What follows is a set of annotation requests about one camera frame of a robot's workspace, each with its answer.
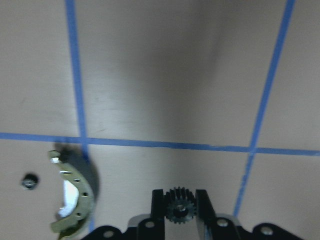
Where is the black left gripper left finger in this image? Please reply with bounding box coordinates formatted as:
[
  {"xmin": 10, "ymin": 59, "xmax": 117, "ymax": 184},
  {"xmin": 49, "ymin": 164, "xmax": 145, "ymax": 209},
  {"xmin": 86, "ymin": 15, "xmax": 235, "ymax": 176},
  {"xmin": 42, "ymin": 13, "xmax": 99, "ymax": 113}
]
[{"xmin": 136, "ymin": 189, "xmax": 165, "ymax": 240}]

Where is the green brake shoe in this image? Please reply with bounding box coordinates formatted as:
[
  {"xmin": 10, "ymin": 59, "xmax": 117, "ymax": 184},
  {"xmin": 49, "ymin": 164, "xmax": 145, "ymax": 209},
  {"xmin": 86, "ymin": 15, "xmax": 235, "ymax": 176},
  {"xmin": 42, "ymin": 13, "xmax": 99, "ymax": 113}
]
[{"xmin": 48, "ymin": 148, "xmax": 99, "ymax": 240}]

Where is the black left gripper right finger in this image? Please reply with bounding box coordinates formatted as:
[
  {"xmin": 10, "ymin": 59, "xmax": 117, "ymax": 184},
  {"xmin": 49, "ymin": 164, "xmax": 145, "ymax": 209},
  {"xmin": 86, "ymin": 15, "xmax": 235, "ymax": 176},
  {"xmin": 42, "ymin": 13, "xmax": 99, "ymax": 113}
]
[{"xmin": 195, "ymin": 189, "xmax": 240, "ymax": 240}]

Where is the small black bearing gear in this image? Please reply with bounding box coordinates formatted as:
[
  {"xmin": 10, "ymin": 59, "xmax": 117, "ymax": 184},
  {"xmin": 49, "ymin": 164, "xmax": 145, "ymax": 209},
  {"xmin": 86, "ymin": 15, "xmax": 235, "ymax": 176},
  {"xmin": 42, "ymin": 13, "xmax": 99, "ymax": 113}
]
[{"xmin": 164, "ymin": 187, "xmax": 197, "ymax": 224}]

